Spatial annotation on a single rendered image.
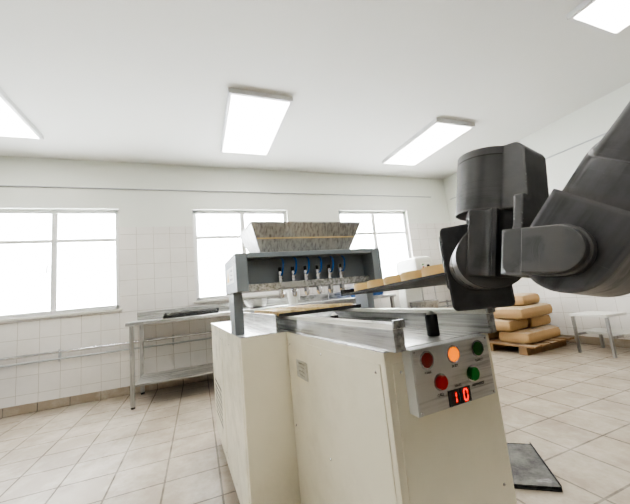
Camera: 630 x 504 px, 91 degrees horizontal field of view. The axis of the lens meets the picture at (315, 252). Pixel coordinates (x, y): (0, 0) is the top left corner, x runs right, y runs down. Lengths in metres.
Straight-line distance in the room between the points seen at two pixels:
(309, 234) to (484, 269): 1.22
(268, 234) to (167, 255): 3.31
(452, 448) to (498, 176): 0.69
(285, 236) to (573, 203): 1.25
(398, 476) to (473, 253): 0.60
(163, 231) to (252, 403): 3.61
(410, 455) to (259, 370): 0.71
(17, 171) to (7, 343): 2.03
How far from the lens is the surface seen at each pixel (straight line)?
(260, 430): 1.40
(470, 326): 0.94
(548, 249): 0.26
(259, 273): 1.41
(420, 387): 0.76
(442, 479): 0.89
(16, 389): 4.99
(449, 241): 0.41
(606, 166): 0.28
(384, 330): 0.72
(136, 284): 4.62
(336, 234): 1.53
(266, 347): 1.33
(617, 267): 0.26
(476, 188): 0.32
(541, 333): 4.91
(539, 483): 2.06
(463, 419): 0.90
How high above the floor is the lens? 0.98
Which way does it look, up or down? 8 degrees up
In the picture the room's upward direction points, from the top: 6 degrees counter-clockwise
